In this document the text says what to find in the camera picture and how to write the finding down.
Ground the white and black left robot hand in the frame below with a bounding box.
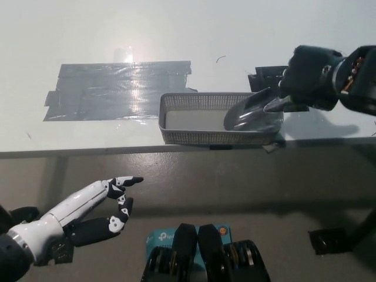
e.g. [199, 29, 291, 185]
[6, 175, 145, 267]

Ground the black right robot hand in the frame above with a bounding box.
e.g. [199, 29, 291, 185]
[277, 44, 346, 112]

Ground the garden trowel green black handle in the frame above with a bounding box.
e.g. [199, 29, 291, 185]
[223, 86, 294, 132]

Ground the black tape patch on desk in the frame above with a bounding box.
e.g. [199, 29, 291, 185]
[247, 66, 311, 113]

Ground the black table leg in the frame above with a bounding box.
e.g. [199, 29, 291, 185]
[0, 202, 14, 233]
[349, 205, 376, 244]

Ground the small grey tape piece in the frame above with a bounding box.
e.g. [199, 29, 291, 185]
[263, 137, 286, 154]

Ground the teal cardboard box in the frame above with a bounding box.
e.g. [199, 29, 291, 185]
[145, 224, 233, 268]

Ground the grey perforated plastic basket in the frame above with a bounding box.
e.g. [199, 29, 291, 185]
[158, 92, 286, 146]

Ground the large grey duct tape patch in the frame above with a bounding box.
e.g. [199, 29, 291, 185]
[42, 61, 197, 123]

